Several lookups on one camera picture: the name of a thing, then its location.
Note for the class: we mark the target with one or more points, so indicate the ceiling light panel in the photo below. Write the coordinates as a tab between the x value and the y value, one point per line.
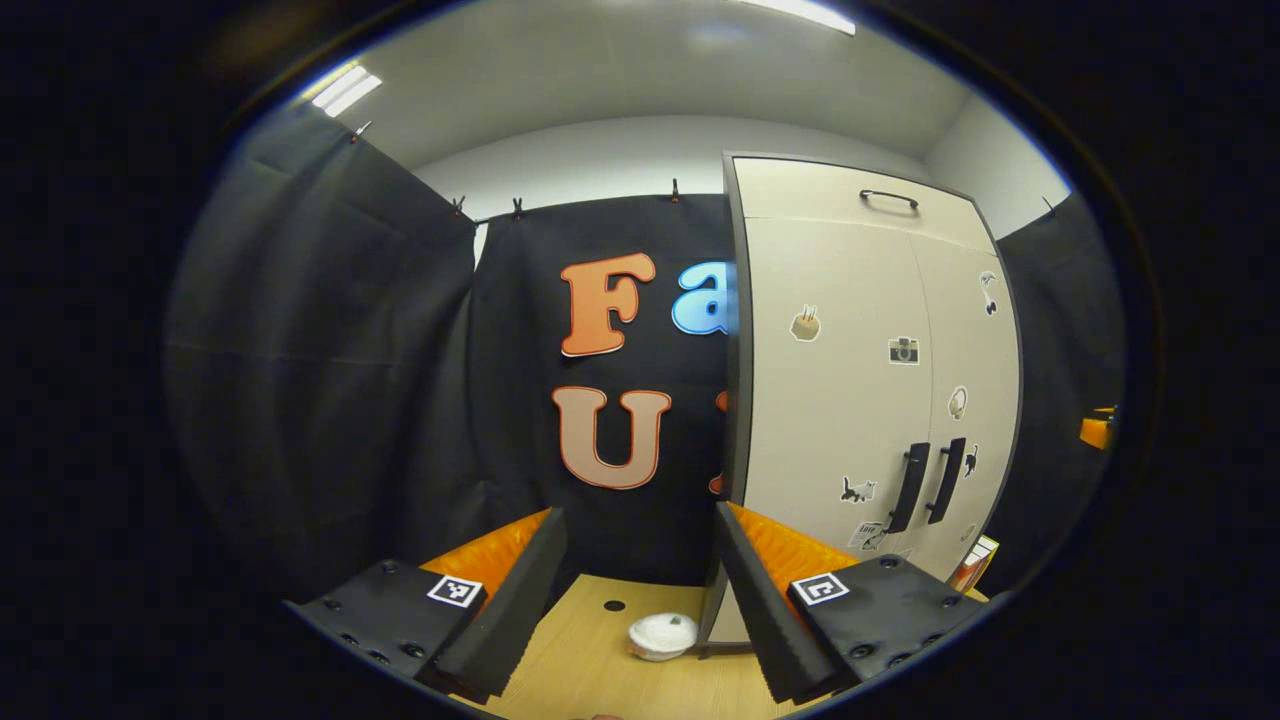
345	90
795	12

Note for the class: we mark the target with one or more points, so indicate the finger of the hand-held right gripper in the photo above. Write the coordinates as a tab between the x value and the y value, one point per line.
1100	428

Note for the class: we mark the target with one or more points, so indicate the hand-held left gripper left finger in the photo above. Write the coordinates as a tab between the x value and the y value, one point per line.
520	610

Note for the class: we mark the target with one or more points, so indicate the white lidded bowl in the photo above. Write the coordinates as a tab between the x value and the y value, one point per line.
662	635

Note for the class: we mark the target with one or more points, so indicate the white cabinet drawer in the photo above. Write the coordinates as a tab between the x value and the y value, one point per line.
800	190

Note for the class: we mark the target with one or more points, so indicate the black backdrop cloth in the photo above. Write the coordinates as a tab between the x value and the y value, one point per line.
640	540
320	350
1060	330

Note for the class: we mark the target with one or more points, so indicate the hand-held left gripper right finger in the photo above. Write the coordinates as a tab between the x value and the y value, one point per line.
760	610

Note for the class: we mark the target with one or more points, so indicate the white shoe cabinet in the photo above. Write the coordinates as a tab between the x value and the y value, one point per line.
737	350

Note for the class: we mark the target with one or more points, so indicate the white cabinet door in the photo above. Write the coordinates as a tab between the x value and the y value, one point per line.
975	360
830	420

